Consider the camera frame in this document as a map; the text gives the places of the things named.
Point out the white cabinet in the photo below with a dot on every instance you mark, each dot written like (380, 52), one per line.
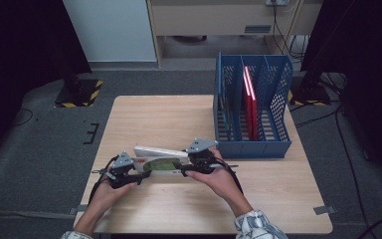
(112, 30)

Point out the white book with green leaf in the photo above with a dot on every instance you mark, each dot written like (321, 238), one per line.
(160, 164)

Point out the blue plastic file rack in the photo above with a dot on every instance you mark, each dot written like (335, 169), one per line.
(252, 151)

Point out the blue picture book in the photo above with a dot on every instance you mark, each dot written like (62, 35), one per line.
(226, 119)

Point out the black floor tape mark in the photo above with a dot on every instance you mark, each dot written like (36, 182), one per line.
(93, 132)

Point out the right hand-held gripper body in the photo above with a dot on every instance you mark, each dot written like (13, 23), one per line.
(205, 161)

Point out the red hardcover book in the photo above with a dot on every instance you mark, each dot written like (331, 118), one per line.
(248, 113)
(254, 116)

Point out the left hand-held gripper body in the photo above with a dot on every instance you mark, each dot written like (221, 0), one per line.
(121, 174)

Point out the grey tape piece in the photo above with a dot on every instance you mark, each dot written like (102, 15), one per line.
(79, 209)
(324, 210)

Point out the black curtain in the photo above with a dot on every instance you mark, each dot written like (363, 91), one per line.
(371, 66)
(13, 66)

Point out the person's right hand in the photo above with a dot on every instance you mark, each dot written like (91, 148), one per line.
(224, 187)

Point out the person's left hand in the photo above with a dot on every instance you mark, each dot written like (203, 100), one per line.
(107, 200)

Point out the white power strip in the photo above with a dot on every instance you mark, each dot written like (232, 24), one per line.
(277, 2)

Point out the grey vent grille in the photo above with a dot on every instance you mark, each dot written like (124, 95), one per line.
(258, 29)

